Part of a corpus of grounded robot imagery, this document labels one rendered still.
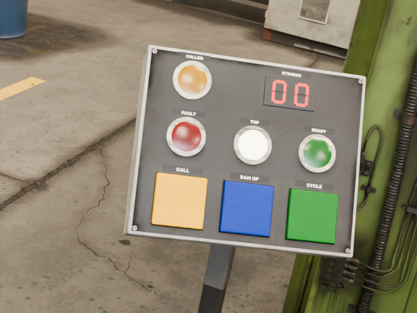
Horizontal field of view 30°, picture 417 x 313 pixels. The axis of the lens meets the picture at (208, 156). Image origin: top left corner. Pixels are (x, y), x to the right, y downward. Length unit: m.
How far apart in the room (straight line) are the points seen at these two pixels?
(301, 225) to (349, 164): 0.12
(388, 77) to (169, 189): 0.48
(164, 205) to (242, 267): 1.95
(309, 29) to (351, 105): 5.49
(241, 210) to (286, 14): 5.63
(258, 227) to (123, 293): 1.66
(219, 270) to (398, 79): 0.45
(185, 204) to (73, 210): 2.16
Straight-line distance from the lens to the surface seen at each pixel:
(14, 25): 5.59
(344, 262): 1.49
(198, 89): 1.15
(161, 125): 1.14
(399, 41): 1.38
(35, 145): 3.84
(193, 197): 1.12
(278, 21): 6.75
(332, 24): 6.65
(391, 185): 1.43
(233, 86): 1.16
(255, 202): 1.14
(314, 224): 1.16
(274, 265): 3.12
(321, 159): 1.18
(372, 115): 1.42
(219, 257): 1.31
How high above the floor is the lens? 1.49
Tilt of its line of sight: 22 degrees down
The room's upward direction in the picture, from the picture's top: 11 degrees clockwise
